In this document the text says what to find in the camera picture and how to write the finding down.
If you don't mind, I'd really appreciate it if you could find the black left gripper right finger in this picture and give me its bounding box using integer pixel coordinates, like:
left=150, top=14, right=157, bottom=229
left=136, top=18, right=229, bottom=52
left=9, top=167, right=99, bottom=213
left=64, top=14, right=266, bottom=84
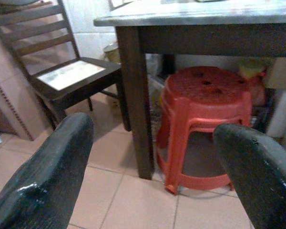
left=213, top=123, right=286, bottom=229

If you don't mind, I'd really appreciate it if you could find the round tin with lid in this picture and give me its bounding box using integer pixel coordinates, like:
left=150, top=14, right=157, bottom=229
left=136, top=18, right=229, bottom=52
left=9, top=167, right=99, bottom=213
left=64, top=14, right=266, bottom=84
left=102, top=42, right=122, bottom=64

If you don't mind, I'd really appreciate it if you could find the cardboard box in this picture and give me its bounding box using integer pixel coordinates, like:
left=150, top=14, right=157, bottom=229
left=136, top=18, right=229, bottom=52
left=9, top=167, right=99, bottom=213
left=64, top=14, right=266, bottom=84
left=263, top=57, right=286, bottom=91

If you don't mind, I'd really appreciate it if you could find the red plastic bag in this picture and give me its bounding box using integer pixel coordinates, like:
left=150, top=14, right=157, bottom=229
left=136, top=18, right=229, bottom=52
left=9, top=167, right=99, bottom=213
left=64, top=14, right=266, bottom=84
left=248, top=70, right=267, bottom=107

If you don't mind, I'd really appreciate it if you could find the white plastic container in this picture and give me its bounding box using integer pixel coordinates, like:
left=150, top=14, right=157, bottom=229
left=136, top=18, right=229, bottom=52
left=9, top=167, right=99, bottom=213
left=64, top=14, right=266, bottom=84
left=266, top=89, right=286, bottom=146

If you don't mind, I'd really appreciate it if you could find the flat cardboard sheet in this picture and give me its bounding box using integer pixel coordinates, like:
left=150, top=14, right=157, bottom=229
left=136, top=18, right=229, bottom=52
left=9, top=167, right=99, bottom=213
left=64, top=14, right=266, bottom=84
left=0, top=28, right=53, bottom=141

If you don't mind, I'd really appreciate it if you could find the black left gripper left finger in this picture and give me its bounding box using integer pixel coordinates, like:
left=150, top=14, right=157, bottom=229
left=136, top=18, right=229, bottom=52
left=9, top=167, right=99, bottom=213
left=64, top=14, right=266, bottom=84
left=0, top=112, right=94, bottom=229

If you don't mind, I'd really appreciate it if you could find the dark wooden slatted chair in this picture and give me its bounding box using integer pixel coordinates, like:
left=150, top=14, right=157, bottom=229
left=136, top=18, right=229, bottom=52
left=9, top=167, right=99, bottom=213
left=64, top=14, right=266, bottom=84
left=0, top=0, right=132, bottom=131

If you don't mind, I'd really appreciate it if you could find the dark wooden dining table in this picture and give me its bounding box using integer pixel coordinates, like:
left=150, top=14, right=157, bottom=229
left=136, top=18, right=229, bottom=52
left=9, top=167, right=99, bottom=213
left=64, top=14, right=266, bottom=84
left=93, top=0, right=286, bottom=180

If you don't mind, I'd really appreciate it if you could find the red plastic stool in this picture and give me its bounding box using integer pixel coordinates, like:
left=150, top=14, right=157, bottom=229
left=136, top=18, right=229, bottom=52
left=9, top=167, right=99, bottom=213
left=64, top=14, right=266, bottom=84
left=155, top=66, right=253, bottom=196

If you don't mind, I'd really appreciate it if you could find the yellow green cloth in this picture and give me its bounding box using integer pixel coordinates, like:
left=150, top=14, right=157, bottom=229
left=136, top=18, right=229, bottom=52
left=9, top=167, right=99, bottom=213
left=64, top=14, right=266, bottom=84
left=238, top=58, right=269, bottom=79

